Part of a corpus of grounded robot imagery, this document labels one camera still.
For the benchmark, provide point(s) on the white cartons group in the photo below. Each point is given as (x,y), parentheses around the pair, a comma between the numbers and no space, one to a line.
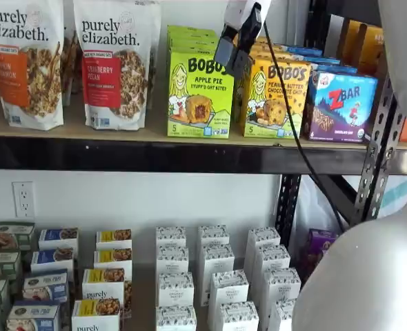
(143,303)

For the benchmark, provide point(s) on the blue purple Zbar box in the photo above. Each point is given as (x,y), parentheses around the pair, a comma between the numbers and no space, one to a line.
(341,107)
(327,61)
(338,69)
(303,50)

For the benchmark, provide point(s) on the yellow Bobo's peanut butter box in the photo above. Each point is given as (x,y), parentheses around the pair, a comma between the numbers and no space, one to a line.
(279,103)
(269,54)
(267,45)

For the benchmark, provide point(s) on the white wall outlet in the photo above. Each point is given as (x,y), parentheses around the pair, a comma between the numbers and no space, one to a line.
(23,200)

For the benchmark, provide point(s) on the yellow white granola box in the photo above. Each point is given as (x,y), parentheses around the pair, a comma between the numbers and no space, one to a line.
(114,238)
(103,284)
(94,315)
(112,258)

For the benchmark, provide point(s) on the green Bobo's apple pie box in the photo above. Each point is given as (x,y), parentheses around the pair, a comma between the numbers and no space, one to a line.
(189,38)
(200,96)
(189,45)
(189,30)

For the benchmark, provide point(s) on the white floral pantry box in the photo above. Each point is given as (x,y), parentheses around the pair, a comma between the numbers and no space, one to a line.
(176,319)
(281,317)
(172,260)
(263,236)
(217,258)
(176,289)
(272,258)
(213,234)
(238,317)
(228,288)
(281,284)
(170,236)

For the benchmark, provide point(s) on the wooden shelf board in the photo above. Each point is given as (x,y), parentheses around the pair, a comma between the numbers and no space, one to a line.
(148,120)

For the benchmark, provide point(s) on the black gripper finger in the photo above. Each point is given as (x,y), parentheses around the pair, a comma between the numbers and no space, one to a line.
(223,50)
(250,31)

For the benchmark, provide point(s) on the black metal shelving rack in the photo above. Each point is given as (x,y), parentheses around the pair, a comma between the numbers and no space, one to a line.
(155,155)

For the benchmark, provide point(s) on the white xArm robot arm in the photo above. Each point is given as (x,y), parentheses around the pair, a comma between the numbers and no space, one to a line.
(362,276)

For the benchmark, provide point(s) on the red label granola bag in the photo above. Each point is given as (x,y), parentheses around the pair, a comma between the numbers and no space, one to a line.
(117,69)

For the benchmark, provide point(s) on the white granola bag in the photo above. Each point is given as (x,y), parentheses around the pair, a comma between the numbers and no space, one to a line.
(70,62)

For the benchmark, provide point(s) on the orange label granola bag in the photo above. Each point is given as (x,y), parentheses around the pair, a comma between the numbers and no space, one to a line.
(24,69)

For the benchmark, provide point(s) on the orange yellow snack box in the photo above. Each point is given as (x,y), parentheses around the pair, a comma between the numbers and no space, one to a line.
(353,41)
(372,48)

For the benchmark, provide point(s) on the blue white granola box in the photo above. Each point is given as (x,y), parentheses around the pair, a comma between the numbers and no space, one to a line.
(32,317)
(51,258)
(58,238)
(45,286)

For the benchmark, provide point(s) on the white plastic sheet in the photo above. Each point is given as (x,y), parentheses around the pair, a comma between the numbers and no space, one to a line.
(396,193)

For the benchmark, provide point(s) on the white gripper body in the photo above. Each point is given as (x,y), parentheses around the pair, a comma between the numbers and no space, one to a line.
(236,10)

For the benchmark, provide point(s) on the purple snack box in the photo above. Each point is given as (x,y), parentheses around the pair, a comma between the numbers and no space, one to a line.
(322,245)

